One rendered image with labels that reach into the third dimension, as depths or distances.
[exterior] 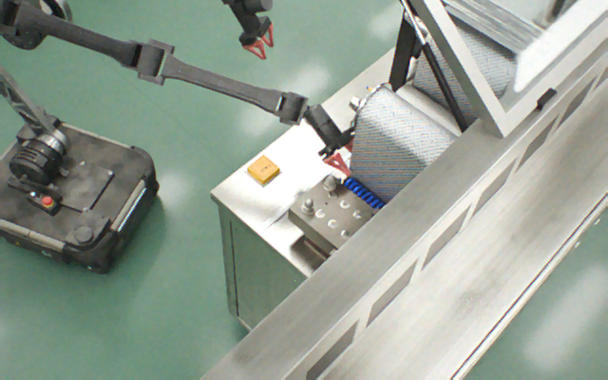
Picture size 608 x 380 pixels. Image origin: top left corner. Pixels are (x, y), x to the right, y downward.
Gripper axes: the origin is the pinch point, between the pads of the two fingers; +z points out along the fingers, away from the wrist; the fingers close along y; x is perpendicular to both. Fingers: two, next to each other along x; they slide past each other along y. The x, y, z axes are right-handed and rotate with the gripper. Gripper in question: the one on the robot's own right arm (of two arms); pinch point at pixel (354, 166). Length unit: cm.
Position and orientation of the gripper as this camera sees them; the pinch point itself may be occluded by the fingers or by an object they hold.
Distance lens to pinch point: 185.7
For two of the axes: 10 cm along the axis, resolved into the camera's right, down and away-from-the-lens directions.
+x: 4.2, -2.0, -8.8
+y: -6.7, 5.8, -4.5
